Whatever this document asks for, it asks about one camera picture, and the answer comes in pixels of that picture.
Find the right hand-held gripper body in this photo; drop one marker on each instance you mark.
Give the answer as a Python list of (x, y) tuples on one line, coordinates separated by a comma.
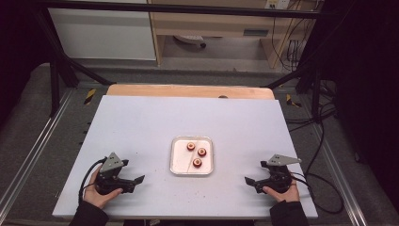
[(279, 179)]

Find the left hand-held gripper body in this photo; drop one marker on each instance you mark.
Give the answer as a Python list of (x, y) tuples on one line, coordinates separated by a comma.
[(108, 180)]

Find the square clear plastic tray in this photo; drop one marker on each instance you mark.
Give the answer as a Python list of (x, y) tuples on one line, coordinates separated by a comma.
[(183, 164)]

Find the thin wooden skewer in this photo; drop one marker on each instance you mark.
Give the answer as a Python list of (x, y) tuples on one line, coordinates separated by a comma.
[(191, 160)]

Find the red hawthorn berry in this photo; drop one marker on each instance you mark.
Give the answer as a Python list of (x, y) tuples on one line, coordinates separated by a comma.
[(202, 152), (197, 162), (190, 146)]

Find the person's right hand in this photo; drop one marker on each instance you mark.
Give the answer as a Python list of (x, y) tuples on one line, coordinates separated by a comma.
[(290, 196)]

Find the person's left hand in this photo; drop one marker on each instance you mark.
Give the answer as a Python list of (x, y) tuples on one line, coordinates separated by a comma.
[(94, 196)]

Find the white board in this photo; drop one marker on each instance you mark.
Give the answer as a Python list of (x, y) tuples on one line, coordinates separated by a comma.
[(141, 125)]

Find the yellow black tape strip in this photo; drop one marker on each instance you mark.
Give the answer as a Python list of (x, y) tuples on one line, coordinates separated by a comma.
[(291, 101), (90, 96)]

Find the wooden table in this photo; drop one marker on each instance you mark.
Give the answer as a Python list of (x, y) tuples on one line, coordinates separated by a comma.
[(175, 91)]

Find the white cabinet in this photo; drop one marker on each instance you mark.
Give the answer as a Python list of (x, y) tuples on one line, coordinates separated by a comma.
[(103, 34)]

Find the white power strip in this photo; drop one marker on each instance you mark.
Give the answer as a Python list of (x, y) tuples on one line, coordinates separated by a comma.
[(189, 39)]

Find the light wooden desk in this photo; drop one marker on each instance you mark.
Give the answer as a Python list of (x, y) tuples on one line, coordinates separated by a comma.
[(216, 23)]

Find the aluminium rail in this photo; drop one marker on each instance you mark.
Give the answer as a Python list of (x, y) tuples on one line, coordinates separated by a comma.
[(34, 147), (337, 169)]

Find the white wall socket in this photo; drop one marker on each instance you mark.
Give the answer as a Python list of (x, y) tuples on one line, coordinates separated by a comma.
[(277, 3)]

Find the black metal frame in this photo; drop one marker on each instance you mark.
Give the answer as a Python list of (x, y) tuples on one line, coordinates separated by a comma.
[(188, 8)]

